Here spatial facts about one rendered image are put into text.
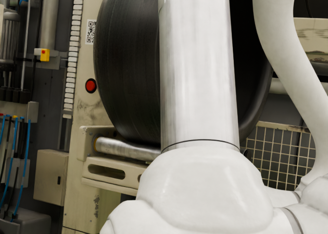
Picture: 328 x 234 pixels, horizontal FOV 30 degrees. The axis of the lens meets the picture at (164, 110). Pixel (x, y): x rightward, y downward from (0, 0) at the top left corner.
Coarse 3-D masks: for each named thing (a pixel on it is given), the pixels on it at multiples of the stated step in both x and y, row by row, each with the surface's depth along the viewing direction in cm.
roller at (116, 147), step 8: (96, 144) 172; (104, 144) 171; (112, 144) 169; (120, 144) 168; (128, 144) 167; (136, 144) 166; (144, 144) 166; (104, 152) 172; (112, 152) 170; (120, 152) 168; (128, 152) 166; (136, 152) 165; (144, 152) 163; (152, 152) 162; (160, 152) 161; (144, 160) 165; (152, 160) 163
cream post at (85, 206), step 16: (96, 0) 182; (96, 16) 182; (80, 48) 185; (80, 64) 185; (80, 80) 185; (80, 96) 185; (96, 96) 182; (80, 112) 185; (96, 112) 182; (80, 176) 185; (80, 192) 185; (96, 192) 182; (112, 192) 188; (64, 208) 188; (80, 208) 185; (96, 208) 182; (112, 208) 189; (64, 224) 188; (80, 224) 185; (96, 224) 183
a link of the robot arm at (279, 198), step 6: (270, 192) 105; (276, 192) 106; (282, 192) 106; (288, 192) 107; (294, 192) 107; (270, 198) 103; (276, 198) 104; (282, 198) 104; (288, 198) 105; (294, 198) 105; (276, 204) 102; (282, 204) 103; (288, 204) 104
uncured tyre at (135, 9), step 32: (128, 0) 152; (96, 32) 158; (128, 32) 150; (256, 32) 193; (96, 64) 157; (128, 64) 150; (256, 64) 194; (128, 96) 154; (256, 96) 183; (128, 128) 162; (160, 128) 155
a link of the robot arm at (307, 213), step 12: (324, 180) 73; (312, 192) 73; (324, 192) 72; (300, 204) 75; (312, 204) 72; (324, 204) 71; (300, 216) 71; (312, 216) 70; (324, 216) 70; (300, 228) 69; (312, 228) 69; (324, 228) 69
